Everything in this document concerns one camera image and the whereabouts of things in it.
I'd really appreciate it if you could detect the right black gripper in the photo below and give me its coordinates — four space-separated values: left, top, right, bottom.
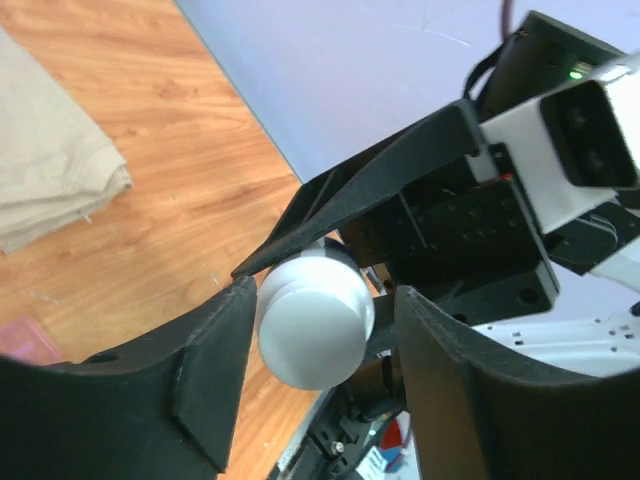
232 99 559 364

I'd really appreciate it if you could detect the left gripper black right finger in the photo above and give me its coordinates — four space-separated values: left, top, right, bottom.
395 286 639 479

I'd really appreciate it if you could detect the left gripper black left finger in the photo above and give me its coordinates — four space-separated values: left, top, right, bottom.
1 277 256 479

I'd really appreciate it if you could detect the white capped pill bottle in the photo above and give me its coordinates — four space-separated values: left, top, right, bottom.
255 237 376 390

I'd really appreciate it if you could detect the pink weekly pill organizer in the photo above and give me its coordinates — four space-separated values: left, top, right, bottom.
0 318 63 366

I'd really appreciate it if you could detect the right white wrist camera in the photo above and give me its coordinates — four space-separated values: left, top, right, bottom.
481 75 639 233

